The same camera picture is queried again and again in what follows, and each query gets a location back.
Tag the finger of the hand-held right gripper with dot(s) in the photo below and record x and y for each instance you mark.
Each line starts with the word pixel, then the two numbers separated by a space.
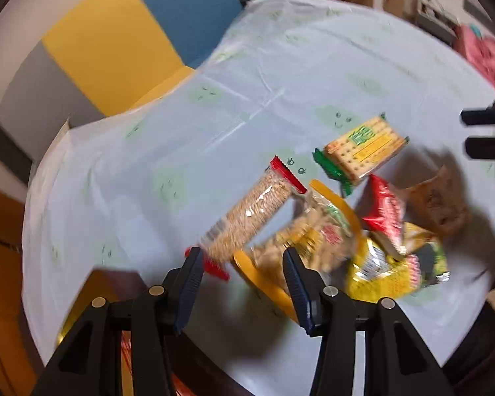
pixel 491 114
pixel 491 147

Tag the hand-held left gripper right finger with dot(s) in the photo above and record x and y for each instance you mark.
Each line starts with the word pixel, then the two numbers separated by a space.
pixel 299 288

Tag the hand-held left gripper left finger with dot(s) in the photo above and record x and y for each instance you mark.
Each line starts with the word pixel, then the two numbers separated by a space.
pixel 189 284

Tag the yellow pumpkin seed packet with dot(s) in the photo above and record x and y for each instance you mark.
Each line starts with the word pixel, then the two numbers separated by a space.
pixel 313 235

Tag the maroon gift box gold interior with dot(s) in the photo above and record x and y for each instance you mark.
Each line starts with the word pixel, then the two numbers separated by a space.
pixel 107 282

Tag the grain bar red-ended wrapper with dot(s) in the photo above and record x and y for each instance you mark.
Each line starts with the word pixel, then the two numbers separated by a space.
pixel 251 210

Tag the green-ended cracker packet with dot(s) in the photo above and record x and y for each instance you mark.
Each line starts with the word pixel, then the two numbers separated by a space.
pixel 363 148

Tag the pink cloth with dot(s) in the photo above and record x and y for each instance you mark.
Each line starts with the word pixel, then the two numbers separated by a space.
pixel 486 57

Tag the brown pastry packet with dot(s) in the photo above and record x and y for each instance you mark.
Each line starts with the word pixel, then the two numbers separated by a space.
pixel 437 202

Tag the yellow printed snack packet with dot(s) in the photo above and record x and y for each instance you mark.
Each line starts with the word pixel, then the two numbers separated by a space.
pixel 379 272

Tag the red and white snack packet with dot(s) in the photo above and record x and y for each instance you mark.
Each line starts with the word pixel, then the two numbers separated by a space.
pixel 385 210

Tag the grey appliance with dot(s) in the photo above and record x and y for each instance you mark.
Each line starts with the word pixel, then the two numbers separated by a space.
pixel 445 4

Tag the green seaweed snack packet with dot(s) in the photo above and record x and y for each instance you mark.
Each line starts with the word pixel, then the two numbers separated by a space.
pixel 435 260

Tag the light blue plastic tablecloth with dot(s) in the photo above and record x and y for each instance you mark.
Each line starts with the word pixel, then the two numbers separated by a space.
pixel 148 152

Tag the grey yellow blue chair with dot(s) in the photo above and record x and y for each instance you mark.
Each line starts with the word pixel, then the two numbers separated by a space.
pixel 107 45

